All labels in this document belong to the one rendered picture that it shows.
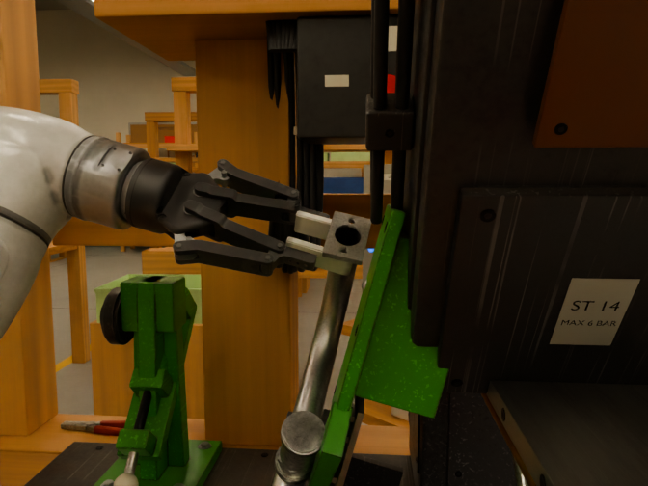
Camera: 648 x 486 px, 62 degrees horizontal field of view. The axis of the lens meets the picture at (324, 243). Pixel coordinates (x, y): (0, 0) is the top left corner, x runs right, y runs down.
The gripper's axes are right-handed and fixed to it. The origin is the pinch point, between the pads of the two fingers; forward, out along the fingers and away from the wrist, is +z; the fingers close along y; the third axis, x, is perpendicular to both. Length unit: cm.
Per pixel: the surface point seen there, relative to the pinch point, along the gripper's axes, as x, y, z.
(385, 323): -6.0, -10.7, 7.3
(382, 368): -3.4, -13.4, 8.1
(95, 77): 666, 727, -568
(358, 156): 470, 501, -24
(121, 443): 22.8, -19.4, -17.0
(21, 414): 48, -15, -42
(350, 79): -3.0, 23.4, -2.9
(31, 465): 43, -22, -34
